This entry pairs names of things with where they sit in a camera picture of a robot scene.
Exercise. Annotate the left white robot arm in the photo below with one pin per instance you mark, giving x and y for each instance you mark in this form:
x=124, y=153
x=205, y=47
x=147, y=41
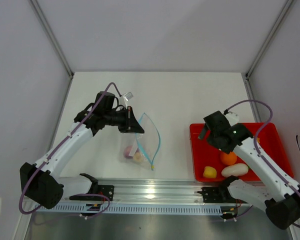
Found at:
x=42, y=181

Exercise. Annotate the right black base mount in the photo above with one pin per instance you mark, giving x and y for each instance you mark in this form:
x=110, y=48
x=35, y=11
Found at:
x=211, y=194

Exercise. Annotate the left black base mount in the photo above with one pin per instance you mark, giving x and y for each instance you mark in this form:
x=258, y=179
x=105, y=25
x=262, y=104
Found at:
x=105, y=190

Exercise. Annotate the yellow toy pepper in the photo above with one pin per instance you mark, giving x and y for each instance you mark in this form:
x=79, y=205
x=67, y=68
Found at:
x=209, y=172

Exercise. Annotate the white toy eggplant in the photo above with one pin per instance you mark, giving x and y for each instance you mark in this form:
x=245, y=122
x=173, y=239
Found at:
x=236, y=170

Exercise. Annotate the clear zip top bag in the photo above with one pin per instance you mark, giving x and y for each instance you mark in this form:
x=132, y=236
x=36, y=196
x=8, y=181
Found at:
x=147, y=143

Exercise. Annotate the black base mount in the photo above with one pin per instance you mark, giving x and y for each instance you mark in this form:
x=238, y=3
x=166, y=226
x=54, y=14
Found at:
x=211, y=194
x=105, y=190

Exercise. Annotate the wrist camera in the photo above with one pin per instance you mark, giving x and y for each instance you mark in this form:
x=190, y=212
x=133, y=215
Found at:
x=124, y=99
x=232, y=117

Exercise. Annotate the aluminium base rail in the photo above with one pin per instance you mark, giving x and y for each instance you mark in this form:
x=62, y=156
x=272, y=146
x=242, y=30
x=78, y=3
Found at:
x=157, y=191

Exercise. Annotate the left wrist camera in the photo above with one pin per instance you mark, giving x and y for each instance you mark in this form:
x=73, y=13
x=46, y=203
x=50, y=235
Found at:
x=124, y=99

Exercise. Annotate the purple toy onion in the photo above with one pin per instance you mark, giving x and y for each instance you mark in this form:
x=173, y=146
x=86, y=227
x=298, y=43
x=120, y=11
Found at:
x=128, y=152

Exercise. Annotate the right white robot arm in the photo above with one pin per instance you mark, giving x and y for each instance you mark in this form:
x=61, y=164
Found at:
x=281, y=201

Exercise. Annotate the red plastic tray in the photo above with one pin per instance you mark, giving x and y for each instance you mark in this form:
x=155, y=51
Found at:
x=204, y=154

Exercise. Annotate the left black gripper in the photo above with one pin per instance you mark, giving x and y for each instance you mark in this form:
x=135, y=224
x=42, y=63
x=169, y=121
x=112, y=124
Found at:
x=130, y=124

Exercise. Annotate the white slotted cable duct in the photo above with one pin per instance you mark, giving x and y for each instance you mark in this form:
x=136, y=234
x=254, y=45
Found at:
x=120, y=208

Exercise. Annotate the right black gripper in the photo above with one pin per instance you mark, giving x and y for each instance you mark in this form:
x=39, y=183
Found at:
x=210, y=141

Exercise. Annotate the toy garlic bulb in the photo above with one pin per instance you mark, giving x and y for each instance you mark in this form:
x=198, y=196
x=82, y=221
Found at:
x=139, y=158

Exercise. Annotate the toy orange fruit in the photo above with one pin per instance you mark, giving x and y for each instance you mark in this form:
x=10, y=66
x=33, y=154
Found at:
x=228, y=159

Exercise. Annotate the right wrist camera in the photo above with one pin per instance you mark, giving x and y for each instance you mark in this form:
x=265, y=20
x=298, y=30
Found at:
x=232, y=117

